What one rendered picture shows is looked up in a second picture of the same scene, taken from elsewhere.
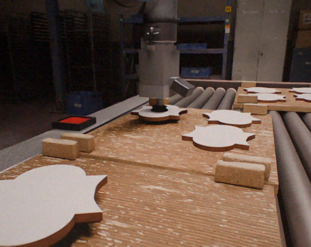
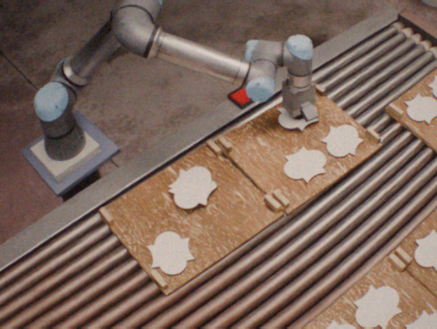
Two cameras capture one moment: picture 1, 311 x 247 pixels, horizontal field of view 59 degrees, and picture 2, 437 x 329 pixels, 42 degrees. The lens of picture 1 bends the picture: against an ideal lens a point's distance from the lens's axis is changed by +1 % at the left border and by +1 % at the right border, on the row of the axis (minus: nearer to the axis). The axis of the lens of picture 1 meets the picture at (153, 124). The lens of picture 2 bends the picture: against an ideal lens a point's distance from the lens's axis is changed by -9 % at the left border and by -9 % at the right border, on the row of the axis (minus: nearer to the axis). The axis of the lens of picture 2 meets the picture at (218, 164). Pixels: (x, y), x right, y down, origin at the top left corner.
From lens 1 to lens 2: 151 cm
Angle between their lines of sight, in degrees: 46
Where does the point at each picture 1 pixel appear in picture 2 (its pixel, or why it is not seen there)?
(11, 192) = (185, 184)
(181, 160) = (265, 179)
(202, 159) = (275, 182)
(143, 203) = (228, 201)
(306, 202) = (293, 224)
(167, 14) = (299, 73)
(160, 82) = (292, 107)
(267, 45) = not seen: outside the picture
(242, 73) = not seen: outside the picture
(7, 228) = (181, 201)
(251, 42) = not seen: outside the picture
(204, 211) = (244, 214)
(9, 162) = (193, 138)
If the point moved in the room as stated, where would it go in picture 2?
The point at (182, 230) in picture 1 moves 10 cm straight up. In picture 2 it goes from (230, 217) to (229, 196)
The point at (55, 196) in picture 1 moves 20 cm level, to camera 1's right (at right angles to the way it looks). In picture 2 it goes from (196, 192) to (258, 221)
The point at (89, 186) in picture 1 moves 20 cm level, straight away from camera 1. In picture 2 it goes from (207, 191) to (229, 139)
